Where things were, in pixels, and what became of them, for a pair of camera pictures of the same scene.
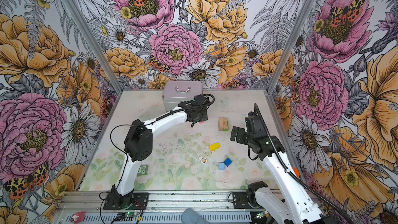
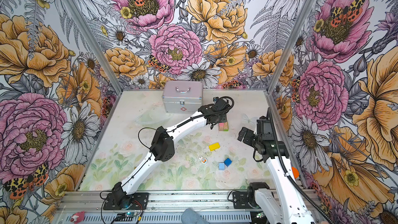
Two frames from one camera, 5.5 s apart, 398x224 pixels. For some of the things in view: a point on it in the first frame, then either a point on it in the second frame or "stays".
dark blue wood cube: x=227 y=162 stays
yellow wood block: x=214 y=147 stays
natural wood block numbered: x=225 y=124 stays
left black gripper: x=204 y=117 → x=224 y=118
